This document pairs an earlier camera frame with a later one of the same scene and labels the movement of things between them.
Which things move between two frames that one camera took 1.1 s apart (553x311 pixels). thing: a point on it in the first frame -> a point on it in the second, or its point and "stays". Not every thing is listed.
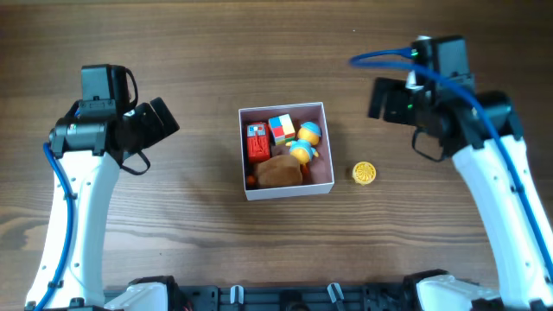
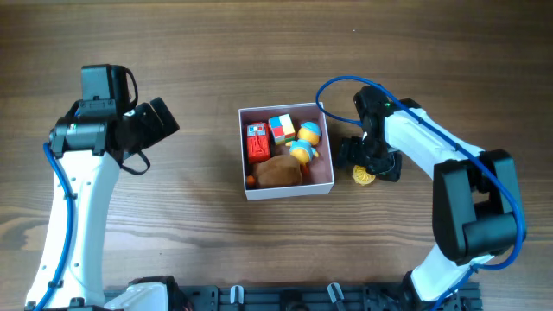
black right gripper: [392, 91] -> [389, 169]
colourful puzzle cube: [282, 129] stays
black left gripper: [156, 130] stays
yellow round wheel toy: [364, 173] stays
